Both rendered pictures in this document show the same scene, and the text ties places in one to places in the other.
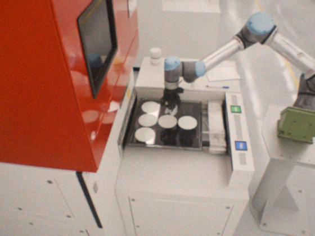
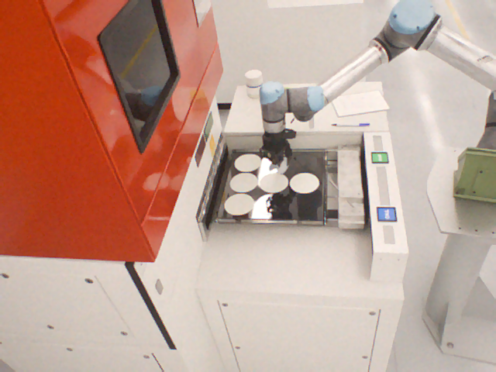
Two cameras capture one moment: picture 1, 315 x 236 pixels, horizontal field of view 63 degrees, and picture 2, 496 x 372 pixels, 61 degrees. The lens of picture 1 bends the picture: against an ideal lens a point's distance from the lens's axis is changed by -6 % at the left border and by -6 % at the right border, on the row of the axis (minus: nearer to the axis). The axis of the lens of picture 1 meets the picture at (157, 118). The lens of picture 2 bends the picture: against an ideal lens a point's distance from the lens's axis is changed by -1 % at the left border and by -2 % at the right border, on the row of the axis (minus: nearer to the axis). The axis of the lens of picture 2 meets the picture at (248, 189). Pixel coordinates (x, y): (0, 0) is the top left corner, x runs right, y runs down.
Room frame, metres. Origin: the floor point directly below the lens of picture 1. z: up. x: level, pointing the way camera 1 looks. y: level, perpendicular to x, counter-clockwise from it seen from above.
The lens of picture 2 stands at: (-0.05, -0.09, 1.93)
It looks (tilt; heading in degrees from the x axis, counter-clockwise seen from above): 43 degrees down; 7
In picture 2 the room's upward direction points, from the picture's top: 9 degrees counter-clockwise
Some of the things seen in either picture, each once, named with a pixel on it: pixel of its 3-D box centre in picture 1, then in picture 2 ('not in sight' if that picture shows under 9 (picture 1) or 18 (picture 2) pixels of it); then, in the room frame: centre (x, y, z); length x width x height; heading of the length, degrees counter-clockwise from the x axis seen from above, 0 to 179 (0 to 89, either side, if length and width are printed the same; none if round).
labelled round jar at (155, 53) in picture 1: (155, 56); (254, 84); (1.56, 0.00, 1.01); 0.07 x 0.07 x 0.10
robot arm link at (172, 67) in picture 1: (172, 68); (273, 101); (1.10, -0.08, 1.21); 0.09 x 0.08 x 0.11; 89
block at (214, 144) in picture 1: (217, 144); (351, 214); (0.89, -0.30, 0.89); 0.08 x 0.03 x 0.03; 82
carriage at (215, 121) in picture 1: (215, 126); (349, 187); (1.05, -0.32, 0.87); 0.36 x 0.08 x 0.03; 172
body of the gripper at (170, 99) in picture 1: (170, 95); (274, 143); (1.09, -0.07, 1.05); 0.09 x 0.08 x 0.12; 146
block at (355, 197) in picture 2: (216, 132); (350, 196); (0.97, -0.31, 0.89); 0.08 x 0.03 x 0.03; 82
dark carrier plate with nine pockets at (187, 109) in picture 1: (167, 121); (273, 183); (1.06, -0.05, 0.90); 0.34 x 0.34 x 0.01; 82
